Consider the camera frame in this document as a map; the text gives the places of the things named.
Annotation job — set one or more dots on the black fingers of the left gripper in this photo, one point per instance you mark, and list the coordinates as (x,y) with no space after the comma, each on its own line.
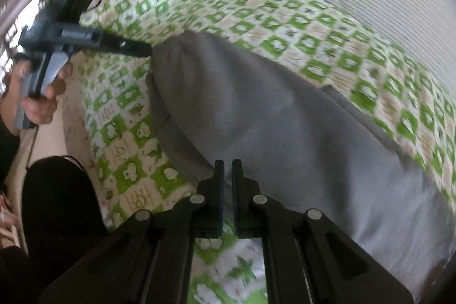
(124,46)

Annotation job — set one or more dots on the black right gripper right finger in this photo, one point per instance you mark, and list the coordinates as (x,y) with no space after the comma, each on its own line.
(255,214)

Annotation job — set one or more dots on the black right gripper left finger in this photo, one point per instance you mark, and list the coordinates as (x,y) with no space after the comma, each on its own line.
(201,215)

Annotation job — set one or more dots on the grey sweatpants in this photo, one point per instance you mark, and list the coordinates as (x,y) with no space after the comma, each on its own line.
(307,147)

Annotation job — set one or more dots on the green white patterned bedsheet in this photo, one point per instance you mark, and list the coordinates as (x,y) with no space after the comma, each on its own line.
(312,38)

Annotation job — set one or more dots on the person's black trouser leg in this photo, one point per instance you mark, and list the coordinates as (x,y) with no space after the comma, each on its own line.
(61,217)

